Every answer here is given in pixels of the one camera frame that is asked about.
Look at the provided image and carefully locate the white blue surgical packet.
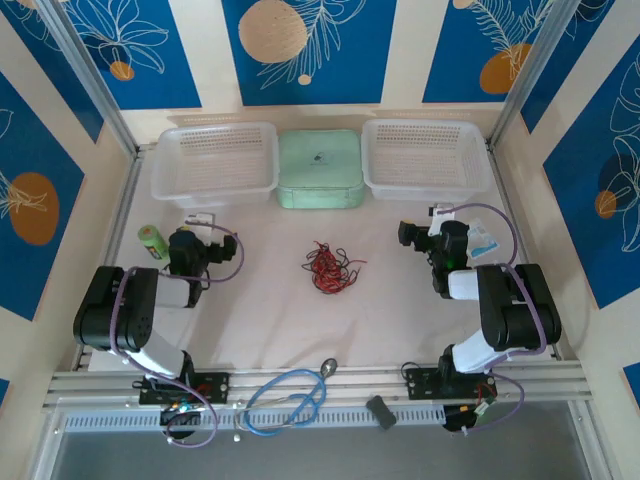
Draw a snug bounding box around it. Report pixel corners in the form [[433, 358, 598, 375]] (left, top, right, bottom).
[[467, 217, 501, 260]]

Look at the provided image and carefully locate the white perforated plastic basket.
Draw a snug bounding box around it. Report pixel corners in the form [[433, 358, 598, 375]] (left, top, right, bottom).
[[149, 122, 279, 209], [360, 118, 494, 203]]

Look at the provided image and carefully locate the white table cloth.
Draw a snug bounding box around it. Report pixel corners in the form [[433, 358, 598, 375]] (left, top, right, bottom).
[[102, 149, 556, 371]]

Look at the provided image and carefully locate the mint green lidded box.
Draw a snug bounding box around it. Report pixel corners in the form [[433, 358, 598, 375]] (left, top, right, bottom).
[[276, 128, 366, 211]]

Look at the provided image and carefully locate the blue stethoscope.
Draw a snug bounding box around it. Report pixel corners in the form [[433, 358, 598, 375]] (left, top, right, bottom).
[[233, 358, 339, 441]]

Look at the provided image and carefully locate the base wiring connector bundle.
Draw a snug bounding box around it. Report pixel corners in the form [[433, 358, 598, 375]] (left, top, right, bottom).
[[159, 397, 204, 441], [442, 382, 499, 436]]

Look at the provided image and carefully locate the blue panel with orange blob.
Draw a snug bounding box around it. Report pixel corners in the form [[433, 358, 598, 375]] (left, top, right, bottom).
[[0, 69, 87, 322]]

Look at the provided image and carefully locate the small black block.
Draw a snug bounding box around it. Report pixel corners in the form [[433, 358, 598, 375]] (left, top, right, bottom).
[[365, 394, 397, 430]]

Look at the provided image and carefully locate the grey metal shelf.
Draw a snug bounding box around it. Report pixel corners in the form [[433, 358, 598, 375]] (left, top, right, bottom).
[[29, 402, 614, 480]]

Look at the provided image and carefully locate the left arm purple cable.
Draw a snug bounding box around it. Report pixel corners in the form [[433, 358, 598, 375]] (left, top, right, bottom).
[[109, 222, 246, 448]]

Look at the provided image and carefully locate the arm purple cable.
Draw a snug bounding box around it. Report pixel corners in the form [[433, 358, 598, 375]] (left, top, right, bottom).
[[109, 222, 246, 448], [447, 202, 547, 436]]

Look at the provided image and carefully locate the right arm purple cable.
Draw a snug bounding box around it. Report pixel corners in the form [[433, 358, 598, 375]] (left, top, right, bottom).
[[447, 202, 547, 436]]

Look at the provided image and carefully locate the aluminium side rail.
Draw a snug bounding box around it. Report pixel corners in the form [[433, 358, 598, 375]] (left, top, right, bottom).
[[485, 142, 566, 361], [74, 147, 146, 374]]

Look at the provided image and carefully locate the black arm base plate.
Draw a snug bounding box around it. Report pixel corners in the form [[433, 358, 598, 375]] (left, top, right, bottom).
[[138, 372, 231, 406], [402, 366, 499, 401]]

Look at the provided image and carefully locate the aluminium frame rail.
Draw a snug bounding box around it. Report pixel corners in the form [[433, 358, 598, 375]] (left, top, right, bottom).
[[42, 362, 594, 409]]

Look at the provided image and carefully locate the aluminium frame post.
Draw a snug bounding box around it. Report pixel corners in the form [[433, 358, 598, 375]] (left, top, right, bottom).
[[485, 0, 594, 151], [35, 0, 141, 157]]

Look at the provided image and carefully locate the grey slotted cable duct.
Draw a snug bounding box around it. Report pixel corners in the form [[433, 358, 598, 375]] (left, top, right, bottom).
[[63, 404, 446, 434]]

